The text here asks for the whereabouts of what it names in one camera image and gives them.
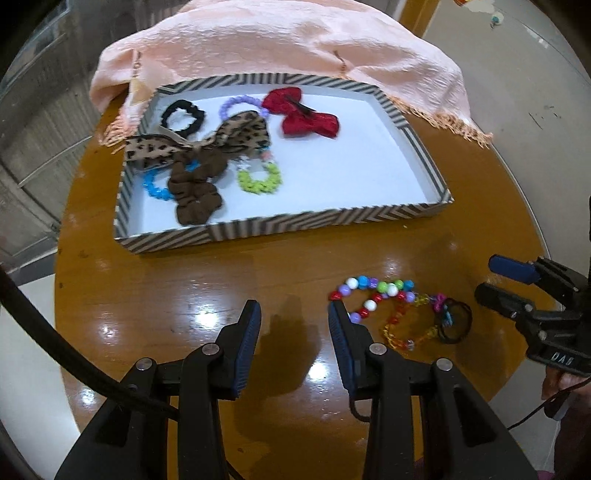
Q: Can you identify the wooden door frame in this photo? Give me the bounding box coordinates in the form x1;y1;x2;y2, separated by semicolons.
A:
398;0;446;40

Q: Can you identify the striped shallow box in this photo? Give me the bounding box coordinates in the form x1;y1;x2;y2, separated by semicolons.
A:
113;73;454;256

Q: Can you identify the red bow hair clip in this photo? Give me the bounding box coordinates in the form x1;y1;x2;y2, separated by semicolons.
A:
261;87;341;139

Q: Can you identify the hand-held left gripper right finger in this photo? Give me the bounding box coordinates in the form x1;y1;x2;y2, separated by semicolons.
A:
327;302;539;480

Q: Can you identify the brown scrunchie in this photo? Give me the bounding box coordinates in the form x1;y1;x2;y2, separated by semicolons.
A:
167;148;232;227

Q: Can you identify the multicolour round bead bracelet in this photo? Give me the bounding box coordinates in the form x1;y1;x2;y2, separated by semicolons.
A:
329;276;416;324

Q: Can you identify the person's right hand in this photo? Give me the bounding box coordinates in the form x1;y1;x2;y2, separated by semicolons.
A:
541;364;591;402

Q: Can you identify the thick black cable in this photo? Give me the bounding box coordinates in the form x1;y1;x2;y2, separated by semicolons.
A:
0;267;183;422

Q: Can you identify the leopard print bow scrunchie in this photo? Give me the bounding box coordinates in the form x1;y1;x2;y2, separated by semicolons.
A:
124;111;271;171

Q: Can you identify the green bead bracelet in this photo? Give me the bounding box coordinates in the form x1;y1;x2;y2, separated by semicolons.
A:
236;161;282;195

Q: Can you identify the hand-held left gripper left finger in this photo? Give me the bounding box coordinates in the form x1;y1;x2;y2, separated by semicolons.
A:
54;299;263;480

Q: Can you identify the black scrunchie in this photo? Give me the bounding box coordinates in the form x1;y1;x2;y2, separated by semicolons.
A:
161;99;206;138

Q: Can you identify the purple bead bracelet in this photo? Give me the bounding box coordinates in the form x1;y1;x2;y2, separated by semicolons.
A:
219;95;271;121

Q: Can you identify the blue bead bracelet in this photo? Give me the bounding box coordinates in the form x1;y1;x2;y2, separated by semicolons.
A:
142;159;204;201

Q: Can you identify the thin black cable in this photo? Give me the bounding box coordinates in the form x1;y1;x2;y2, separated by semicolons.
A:
507;376;591;431

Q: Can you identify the red yellow crystal bracelet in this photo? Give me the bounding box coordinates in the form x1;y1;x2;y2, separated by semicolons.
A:
382;291;441;355

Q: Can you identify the black hair tie with charm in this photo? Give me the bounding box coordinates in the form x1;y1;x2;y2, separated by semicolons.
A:
431;295;472;344

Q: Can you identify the grey metal shutter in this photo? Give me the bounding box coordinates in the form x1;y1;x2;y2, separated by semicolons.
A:
0;0;109;264

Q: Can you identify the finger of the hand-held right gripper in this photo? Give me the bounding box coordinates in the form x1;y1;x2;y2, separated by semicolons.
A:
475;282;550;337
488;253;589;308

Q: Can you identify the peach fringed cloth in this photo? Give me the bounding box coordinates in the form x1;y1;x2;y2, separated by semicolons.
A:
90;0;494;149

